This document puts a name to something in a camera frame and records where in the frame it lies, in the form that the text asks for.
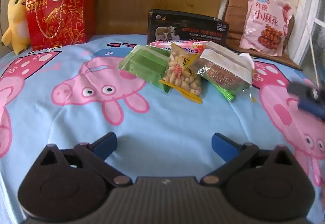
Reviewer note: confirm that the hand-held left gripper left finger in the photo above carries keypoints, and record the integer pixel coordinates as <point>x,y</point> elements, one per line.
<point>106,144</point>

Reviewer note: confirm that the yellow plush chick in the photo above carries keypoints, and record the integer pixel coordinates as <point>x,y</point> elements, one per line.
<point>16,13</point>

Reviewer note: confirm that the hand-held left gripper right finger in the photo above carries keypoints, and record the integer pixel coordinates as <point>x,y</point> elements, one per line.
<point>223,144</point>

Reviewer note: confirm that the green snack packet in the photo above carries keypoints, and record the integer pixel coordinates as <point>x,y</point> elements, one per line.
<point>144,64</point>
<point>224,93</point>

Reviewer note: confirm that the yellow peanut snack packet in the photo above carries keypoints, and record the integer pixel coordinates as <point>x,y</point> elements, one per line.
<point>181,71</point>

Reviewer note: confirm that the black cardboard box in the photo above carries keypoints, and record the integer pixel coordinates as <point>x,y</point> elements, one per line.
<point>188,28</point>

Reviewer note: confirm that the red gift box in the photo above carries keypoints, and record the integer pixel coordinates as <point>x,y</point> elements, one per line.
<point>61,15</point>

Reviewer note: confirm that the pink snack packet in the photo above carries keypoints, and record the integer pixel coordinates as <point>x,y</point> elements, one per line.
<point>162,44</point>

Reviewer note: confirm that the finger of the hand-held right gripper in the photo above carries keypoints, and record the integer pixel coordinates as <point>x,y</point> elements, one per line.
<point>302,89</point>
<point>312,110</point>

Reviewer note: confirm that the white window frame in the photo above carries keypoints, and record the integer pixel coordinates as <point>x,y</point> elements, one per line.
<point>316,43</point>

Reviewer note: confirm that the blue printed blanket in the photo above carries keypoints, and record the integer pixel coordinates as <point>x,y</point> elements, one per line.
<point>76,112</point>

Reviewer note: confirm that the large pink snack bag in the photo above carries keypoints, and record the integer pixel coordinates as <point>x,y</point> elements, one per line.
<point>265,20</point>

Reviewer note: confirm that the clear packet of brown snack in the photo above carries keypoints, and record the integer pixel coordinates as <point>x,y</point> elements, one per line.
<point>226,71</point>

